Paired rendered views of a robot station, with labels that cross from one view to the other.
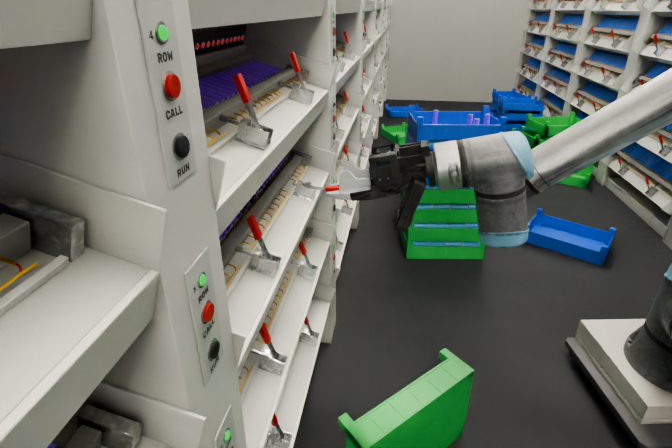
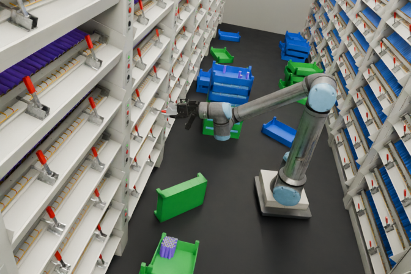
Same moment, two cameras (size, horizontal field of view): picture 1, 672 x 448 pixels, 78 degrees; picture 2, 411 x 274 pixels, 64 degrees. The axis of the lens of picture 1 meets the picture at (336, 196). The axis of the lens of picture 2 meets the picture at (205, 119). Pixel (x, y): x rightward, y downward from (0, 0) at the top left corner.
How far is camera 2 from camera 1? 1.01 m
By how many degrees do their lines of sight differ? 10
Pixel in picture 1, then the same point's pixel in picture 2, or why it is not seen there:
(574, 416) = (246, 203)
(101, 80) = (118, 115)
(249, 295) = (133, 147)
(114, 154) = (118, 125)
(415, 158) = (192, 106)
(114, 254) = (114, 140)
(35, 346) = (107, 155)
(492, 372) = (222, 185)
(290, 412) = (139, 186)
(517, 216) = (224, 131)
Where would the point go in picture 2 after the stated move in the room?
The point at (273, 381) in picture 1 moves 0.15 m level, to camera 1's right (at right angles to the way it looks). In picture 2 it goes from (136, 173) to (165, 177)
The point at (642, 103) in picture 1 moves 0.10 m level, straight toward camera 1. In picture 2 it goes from (270, 99) to (260, 106)
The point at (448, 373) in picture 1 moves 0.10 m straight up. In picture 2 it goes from (197, 180) to (200, 167)
